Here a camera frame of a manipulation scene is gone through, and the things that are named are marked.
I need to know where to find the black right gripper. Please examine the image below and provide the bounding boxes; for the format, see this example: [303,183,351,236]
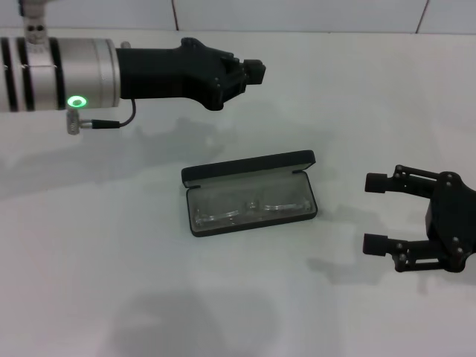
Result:
[362,164,476,274]

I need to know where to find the black glasses case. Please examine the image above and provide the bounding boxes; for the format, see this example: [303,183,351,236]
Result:
[181,149,319,238]

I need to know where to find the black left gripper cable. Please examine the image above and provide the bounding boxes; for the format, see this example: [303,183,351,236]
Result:
[79,97,136,130]

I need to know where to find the silver knurled cable connector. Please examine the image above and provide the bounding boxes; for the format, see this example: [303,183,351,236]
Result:
[66,110,82,135]

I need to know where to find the clear white glasses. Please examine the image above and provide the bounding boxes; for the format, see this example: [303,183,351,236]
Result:
[193,192,313,228]

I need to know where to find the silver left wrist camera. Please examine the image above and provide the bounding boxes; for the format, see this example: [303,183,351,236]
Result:
[15,0,49,57]

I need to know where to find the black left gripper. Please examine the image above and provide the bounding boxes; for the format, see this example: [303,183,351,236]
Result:
[115,36,268,112]

